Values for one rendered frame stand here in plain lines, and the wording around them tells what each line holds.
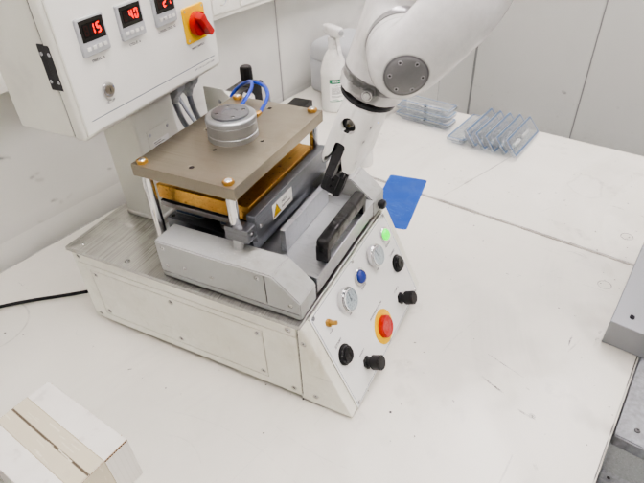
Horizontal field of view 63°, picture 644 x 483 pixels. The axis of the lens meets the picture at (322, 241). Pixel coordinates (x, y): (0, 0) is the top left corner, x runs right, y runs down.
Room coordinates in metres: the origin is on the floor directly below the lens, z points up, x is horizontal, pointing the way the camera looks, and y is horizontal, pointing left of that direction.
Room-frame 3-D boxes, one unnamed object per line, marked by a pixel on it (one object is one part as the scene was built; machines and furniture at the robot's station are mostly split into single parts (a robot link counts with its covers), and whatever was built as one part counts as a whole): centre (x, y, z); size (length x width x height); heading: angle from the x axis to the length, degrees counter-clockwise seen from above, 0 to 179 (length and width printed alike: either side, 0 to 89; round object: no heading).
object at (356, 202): (0.67, -0.03, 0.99); 0.15 x 0.02 x 0.04; 152
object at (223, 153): (0.79, 0.15, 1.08); 0.31 x 0.24 x 0.13; 152
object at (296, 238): (0.73, 0.09, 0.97); 0.30 x 0.22 x 0.08; 62
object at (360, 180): (0.84, 0.00, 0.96); 0.26 x 0.05 x 0.07; 62
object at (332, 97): (1.56, -0.06, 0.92); 0.09 x 0.08 x 0.25; 31
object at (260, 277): (0.60, 0.13, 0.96); 0.25 x 0.05 x 0.07; 62
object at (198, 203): (0.76, 0.13, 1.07); 0.22 x 0.17 x 0.10; 152
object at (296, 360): (0.77, 0.12, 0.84); 0.53 x 0.37 x 0.17; 62
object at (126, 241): (0.77, 0.16, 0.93); 0.46 x 0.35 x 0.01; 62
